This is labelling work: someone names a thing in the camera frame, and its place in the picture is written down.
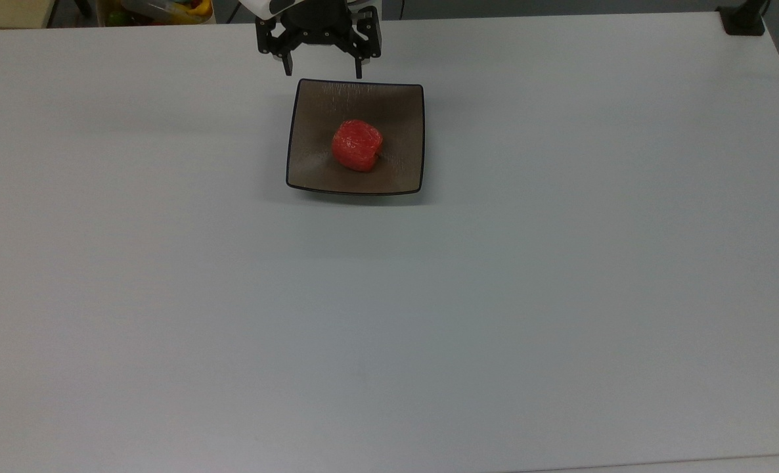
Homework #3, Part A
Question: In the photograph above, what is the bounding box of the black table clamp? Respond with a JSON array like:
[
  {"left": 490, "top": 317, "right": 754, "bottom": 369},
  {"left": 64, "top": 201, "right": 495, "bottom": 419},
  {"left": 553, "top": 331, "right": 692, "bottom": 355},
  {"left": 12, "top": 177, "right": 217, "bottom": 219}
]
[{"left": 717, "top": 0, "right": 770, "bottom": 36}]

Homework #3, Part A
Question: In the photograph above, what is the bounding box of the beige box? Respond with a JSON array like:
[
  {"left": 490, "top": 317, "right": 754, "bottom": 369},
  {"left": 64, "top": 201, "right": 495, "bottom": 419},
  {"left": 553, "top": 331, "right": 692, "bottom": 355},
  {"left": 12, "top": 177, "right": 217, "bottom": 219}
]
[{"left": 0, "top": 0, "right": 59, "bottom": 30}]

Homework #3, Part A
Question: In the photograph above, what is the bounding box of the clear bin of toy food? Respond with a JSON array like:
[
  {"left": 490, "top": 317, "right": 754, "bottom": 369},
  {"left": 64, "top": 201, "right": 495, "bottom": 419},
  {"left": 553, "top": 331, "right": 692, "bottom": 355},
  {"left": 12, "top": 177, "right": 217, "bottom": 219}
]
[{"left": 99, "top": 0, "right": 217, "bottom": 27}]

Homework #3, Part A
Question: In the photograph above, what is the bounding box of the square brown ceramic plate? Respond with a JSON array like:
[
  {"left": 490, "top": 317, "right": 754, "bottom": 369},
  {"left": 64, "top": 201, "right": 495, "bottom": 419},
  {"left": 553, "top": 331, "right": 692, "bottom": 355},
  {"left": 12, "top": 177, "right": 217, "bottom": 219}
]
[{"left": 285, "top": 78, "right": 426, "bottom": 197}]

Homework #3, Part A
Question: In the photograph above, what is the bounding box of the red apple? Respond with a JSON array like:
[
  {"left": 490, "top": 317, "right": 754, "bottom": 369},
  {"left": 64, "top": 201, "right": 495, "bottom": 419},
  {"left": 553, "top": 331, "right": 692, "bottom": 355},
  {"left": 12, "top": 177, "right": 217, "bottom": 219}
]
[{"left": 332, "top": 119, "right": 385, "bottom": 173}]

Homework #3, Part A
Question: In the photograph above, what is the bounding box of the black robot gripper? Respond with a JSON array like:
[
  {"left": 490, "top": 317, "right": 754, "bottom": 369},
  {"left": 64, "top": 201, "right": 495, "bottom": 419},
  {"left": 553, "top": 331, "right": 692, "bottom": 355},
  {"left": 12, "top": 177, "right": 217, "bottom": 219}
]
[{"left": 256, "top": 0, "right": 383, "bottom": 80}]

